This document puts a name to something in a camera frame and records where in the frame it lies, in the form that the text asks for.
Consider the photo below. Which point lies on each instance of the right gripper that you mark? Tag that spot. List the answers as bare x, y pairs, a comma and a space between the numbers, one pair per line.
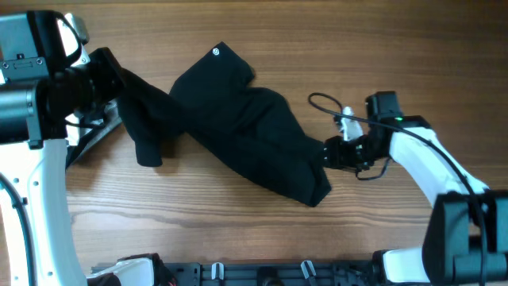
336, 155

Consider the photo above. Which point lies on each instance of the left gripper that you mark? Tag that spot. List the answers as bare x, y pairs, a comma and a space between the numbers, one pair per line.
113, 83

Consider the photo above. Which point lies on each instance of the black t-shirt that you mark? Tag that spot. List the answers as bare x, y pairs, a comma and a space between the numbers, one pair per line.
250, 129

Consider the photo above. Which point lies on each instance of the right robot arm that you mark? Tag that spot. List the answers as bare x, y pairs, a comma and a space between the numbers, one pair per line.
466, 239

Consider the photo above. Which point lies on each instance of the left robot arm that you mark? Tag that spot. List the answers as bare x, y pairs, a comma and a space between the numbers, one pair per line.
56, 100

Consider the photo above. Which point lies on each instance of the black folded garment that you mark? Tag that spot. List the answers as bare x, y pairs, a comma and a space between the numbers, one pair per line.
91, 137

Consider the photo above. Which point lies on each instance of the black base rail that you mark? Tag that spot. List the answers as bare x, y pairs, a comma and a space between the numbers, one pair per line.
339, 273

